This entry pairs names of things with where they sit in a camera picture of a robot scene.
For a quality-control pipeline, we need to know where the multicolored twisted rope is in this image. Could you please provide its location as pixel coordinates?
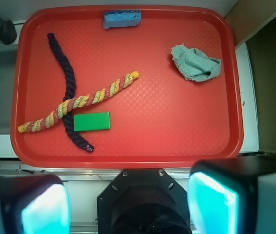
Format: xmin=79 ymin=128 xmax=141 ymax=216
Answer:
xmin=18 ymin=70 xmax=140 ymax=134

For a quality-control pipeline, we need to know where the blue sponge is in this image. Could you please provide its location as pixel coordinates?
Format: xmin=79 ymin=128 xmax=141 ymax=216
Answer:
xmin=103 ymin=10 xmax=141 ymax=30

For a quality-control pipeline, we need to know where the teal crumpled cloth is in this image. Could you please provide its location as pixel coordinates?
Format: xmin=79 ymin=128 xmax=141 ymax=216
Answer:
xmin=171 ymin=44 xmax=222 ymax=82

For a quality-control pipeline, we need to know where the red plastic tray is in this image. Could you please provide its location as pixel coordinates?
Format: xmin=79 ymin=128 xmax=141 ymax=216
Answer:
xmin=11 ymin=6 xmax=243 ymax=169

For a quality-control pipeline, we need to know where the green rectangular block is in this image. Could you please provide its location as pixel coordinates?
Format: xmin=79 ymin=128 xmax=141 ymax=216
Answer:
xmin=74 ymin=112 xmax=110 ymax=132

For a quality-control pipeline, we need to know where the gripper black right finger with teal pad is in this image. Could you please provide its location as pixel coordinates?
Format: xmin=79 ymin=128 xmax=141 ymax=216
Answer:
xmin=187 ymin=156 xmax=276 ymax=234

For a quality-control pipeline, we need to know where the dark purple twisted rope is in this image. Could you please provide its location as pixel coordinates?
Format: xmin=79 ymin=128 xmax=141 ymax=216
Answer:
xmin=47 ymin=33 xmax=95 ymax=154

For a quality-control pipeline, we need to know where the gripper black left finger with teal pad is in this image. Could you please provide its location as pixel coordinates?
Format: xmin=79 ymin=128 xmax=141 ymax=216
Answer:
xmin=0 ymin=175 xmax=71 ymax=234

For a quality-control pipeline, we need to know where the black octagonal mount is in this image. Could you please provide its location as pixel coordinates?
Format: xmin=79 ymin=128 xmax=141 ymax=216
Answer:
xmin=97 ymin=169 xmax=192 ymax=234

